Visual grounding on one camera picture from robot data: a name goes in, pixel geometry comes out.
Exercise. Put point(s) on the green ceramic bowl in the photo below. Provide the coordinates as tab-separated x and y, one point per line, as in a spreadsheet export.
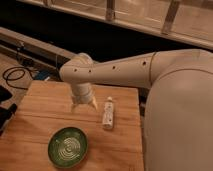
67	147

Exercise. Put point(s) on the metal rail beam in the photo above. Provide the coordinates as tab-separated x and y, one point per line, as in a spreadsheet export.
46	55

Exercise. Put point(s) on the window frame railing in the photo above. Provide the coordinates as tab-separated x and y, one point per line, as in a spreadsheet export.
187	21

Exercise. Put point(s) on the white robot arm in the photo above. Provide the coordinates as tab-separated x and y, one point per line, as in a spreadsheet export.
178	123

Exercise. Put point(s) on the blue object on floor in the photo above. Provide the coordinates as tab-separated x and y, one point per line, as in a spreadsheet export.
42	75

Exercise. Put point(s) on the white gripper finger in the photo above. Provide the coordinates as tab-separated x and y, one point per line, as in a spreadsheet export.
73	107
94	104

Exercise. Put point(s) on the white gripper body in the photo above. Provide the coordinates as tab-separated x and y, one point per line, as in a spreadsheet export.
82	93

